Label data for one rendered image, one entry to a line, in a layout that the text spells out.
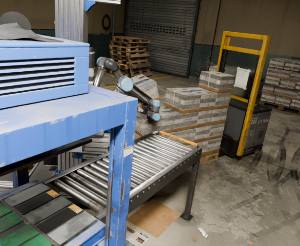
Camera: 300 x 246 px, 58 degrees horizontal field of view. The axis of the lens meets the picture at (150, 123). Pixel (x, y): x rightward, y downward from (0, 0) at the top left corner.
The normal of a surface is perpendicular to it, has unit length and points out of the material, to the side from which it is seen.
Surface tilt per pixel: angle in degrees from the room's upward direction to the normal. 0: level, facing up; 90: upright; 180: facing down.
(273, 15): 90
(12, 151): 90
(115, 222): 90
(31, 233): 0
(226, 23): 90
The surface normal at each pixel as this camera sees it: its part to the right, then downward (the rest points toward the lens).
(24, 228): 0.10, -0.93
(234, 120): -0.82, 0.12
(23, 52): 0.81, 0.28
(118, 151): -0.58, 0.23
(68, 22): 0.04, 0.35
